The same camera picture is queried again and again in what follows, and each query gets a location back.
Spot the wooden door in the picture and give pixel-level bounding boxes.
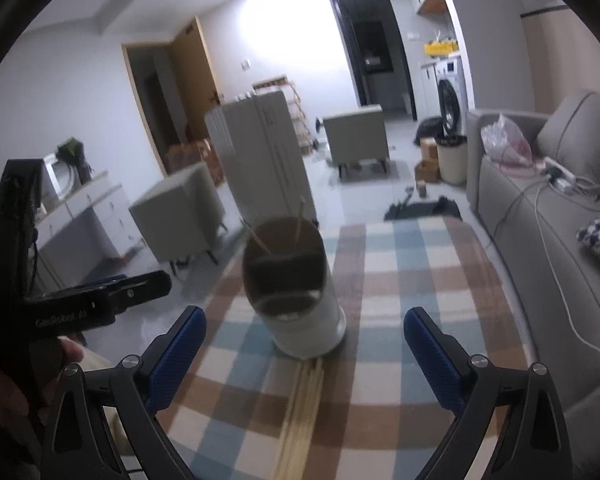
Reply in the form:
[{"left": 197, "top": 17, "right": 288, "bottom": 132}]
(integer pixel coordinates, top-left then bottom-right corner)
[{"left": 170, "top": 16, "right": 225, "bottom": 146}]

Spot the wooden rack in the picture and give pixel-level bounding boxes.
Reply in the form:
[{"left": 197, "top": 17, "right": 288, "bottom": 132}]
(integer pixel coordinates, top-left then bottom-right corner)
[{"left": 252, "top": 76, "right": 313, "bottom": 156}]

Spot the white washing machine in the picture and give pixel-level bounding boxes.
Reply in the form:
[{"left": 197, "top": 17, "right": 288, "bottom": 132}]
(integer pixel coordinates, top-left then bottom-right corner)
[{"left": 436, "top": 57, "right": 470, "bottom": 138}]

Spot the black framed glass door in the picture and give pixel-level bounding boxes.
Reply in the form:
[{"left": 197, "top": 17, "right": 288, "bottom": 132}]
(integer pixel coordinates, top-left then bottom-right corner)
[{"left": 331, "top": 0, "right": 415, "bottom": 121}]

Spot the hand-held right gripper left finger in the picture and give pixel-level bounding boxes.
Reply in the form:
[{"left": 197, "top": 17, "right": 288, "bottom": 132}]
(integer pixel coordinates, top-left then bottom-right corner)
[{"left": 42, "top": 305, "right": 208, "bottom": 480}]

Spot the person's left hand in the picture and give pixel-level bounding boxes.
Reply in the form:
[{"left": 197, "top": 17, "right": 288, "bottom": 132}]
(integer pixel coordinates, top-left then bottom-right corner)
[{"left": 0, "top": 338, "right": 85, "bottom": 453}]

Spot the grey cube ottoman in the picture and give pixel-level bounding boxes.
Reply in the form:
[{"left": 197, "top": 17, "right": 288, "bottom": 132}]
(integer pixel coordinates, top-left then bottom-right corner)
[{"left": 128, "top": 164, "right": 227, "bottom": 265}]

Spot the grey sofa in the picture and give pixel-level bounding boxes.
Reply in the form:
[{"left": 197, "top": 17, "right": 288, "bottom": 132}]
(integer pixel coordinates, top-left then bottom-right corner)
[{"left": 466, "top": 87, "right": 600, "bottom": 441}]

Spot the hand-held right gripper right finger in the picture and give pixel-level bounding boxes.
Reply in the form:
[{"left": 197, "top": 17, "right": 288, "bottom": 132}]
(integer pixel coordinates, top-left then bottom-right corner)
[{"left": 403, "top": 306, "right": 573, "bottom": 480}]

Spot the white countertop appliance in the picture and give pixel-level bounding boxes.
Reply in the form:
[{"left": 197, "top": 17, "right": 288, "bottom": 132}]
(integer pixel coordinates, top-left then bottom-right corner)
[{"left": 40, "top": 159, "right": 75, "bottom": 206}]

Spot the plaid blue brown tablecloth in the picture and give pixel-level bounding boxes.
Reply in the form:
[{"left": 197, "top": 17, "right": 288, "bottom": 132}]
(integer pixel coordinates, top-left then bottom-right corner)
[{"left": 107, "top": 220, "right": 541, "bottom": 480}]

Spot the wooden chopstick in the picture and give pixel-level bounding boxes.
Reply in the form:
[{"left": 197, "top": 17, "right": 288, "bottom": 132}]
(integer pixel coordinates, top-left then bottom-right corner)
[{"left": 240, "top": 219, "right": 273, "bottom": 256}]

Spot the green potted plant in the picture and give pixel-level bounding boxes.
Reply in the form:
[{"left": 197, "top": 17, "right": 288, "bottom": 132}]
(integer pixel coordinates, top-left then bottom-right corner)
[{"left": 56, "top": 139, "right": 88, "bottom": 183}]

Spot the white drawer cabinet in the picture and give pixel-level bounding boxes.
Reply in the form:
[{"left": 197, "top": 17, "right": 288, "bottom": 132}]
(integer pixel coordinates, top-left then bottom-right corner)
[{"left": 32, "top": 170, "right": 145, "bottom": 281}]

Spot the white cylindrical utensil holder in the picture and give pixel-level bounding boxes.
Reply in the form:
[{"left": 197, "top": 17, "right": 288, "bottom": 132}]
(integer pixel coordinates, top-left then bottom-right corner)
[{"left": 241, "top": 216, "right": 347, "bottom": 359}]

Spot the tall white box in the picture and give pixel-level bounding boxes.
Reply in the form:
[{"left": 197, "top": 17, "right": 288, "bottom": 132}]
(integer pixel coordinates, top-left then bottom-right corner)
[{"left": 205, "top": 89, "right": 317, "bottom": 226}]

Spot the bundle of wooden chopsticks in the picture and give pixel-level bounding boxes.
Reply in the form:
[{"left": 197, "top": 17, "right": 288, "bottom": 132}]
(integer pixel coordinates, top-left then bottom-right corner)
[{"left": 272, "top": 357, "right": 325, "bottom": 480}]

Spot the grey stool with legs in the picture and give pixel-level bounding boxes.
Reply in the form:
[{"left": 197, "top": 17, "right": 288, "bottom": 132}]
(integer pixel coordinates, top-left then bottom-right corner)
[{"left": 324, "top": 105, "right": 388, "bottom": 181}]

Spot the white power strip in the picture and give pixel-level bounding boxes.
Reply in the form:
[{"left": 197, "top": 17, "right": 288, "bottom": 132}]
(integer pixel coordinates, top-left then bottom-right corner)
[{"left": 544, "top": 156, "right": 577, "bottom": 192}]

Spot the beige trash bin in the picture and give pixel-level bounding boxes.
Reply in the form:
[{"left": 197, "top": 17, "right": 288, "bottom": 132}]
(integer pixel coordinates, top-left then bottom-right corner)
[{"left": 437, "top": 135, "right": 468, "bottom": 185}]

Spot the black plastic bag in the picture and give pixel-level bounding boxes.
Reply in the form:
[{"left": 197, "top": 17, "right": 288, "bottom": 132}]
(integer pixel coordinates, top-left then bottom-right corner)
[{"left": 414, "top": 117, "right": 445, "bottom": 146}]

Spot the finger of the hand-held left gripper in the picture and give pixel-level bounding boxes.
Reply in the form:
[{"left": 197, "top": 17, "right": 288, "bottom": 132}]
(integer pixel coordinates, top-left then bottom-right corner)
[{"left": 84, "top": 270, "right": 173, "bottom": 313}]

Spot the yellow crate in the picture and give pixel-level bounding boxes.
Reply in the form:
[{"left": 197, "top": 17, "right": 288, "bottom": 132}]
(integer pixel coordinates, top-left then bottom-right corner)
[{"left": 424, "top": 40, "right": 462, "bottom": 57}]

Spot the pink plastic bag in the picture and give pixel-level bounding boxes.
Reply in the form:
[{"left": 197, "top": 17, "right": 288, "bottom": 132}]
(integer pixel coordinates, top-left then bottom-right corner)
[{"left": 481, "top": 114, "right": 533, "bottom": 171}]

